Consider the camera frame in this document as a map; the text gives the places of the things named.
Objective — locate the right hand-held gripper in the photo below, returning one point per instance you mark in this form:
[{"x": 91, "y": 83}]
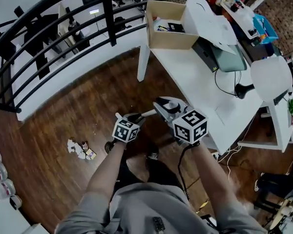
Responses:
[{"x": 190, "y": 127}]

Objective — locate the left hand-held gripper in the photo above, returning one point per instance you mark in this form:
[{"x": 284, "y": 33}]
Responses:
[{"x": 125, "y": 131}]

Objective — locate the small brown wrapper scrap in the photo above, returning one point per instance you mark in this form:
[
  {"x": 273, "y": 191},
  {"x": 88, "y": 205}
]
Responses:
[{"x": 85, "y": 145}]

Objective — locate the small yellow card packet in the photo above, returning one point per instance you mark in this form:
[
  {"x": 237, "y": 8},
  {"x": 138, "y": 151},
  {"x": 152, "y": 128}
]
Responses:
[{"x": 90, "y": 154}]

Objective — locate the white paper scrap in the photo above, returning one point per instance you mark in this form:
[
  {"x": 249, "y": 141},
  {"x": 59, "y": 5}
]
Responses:
[{"x": 72, "y": 145}]

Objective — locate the person's left forearm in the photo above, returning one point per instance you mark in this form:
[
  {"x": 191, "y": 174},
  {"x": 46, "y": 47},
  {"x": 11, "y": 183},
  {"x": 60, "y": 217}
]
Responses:
[{"x": 105, "y": 172}]

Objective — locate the person's right forearm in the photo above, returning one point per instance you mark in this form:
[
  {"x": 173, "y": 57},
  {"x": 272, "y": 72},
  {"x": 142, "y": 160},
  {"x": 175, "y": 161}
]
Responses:
[{"x": 212, "y": 181}]

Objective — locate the white desk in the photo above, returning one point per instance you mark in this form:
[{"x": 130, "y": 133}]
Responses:
[
  {"x": 280, "y": 128},
  {"x": 197, "y": 82}
]

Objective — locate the person's left shoe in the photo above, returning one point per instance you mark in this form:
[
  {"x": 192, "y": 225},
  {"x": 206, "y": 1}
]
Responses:
[{"x": 110, "y": 147}]

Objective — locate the person's shoe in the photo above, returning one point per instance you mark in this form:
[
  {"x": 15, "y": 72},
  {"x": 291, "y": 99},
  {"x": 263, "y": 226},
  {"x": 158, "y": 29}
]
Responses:
[
  {"x": 110, "y": 147},
  {"x": 152, "y": 154},
  {"x": 258, "y": 182}
]

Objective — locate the person's right shoe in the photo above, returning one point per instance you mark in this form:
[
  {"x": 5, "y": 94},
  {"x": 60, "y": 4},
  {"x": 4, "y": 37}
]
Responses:
[{"x": 152, "y": 154}]

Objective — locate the person's black trousers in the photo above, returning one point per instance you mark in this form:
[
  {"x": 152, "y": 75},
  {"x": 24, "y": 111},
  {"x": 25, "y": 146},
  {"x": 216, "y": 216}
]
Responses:
[{"x": 149, "y": 174}]

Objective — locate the black flat device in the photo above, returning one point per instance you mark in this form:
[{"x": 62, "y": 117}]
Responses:
[{"x": 205, "y": 55}]

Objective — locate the cardboard box white flaps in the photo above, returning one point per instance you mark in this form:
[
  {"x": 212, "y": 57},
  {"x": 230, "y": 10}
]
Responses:
[{"x": 171, "y": 41}]

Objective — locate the grey laptop sleeve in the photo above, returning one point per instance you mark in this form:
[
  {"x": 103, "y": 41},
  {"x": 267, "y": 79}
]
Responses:
[{"x": 230, "y": 60}]

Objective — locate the person's grey shirt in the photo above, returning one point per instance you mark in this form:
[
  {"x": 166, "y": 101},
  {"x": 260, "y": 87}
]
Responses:
[{"x": 146, "y": 208}]

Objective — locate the yellow black hazard tape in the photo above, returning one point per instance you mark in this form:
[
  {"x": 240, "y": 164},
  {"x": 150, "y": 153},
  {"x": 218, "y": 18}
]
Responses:
[{"x": 202, "y": 205}]

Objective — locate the black stair railing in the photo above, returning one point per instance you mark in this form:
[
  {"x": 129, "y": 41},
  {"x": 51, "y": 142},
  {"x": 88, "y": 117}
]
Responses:
[{"x": 109, "y": 21}]

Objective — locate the white shade black desk lamp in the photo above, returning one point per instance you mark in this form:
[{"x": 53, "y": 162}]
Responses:
[{"x": 271, "y": 77}]

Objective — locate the black keyboard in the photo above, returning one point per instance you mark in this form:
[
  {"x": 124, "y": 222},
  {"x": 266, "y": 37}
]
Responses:
[{"x": 280, "y": 97}]

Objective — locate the blue plastic tray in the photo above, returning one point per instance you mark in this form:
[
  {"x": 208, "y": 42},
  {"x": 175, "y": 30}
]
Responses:
[{"x": 266, "y": 28}]

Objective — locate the small white bin black liner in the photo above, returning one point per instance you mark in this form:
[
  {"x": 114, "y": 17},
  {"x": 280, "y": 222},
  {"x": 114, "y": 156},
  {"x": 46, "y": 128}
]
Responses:
[{"x": 15, "y": 202}]

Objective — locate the white table beige edge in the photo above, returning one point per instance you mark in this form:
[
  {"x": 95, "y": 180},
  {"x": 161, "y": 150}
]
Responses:
[{"x": 276, "y": 218}]

